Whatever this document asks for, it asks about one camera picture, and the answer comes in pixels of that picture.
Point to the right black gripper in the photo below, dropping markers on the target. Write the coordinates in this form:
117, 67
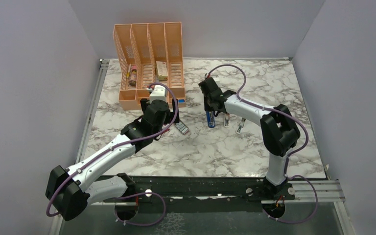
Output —
206, 107

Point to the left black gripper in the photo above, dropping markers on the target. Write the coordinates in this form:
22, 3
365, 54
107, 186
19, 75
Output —
145, 103

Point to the staple tray with staples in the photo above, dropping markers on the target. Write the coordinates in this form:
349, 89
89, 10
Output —
182, 127

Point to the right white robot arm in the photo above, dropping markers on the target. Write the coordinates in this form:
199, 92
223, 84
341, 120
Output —
279, 132

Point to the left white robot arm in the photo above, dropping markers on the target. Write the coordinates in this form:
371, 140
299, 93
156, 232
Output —
70, 190

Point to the pink eraser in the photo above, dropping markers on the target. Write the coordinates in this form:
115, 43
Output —
226, 120

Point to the yellow box in organizer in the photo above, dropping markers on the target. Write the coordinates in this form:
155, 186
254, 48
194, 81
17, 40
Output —
161, 70

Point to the orange desk organizer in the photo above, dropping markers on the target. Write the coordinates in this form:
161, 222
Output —
142, 44

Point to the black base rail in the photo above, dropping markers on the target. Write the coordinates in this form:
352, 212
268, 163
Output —
133, 195

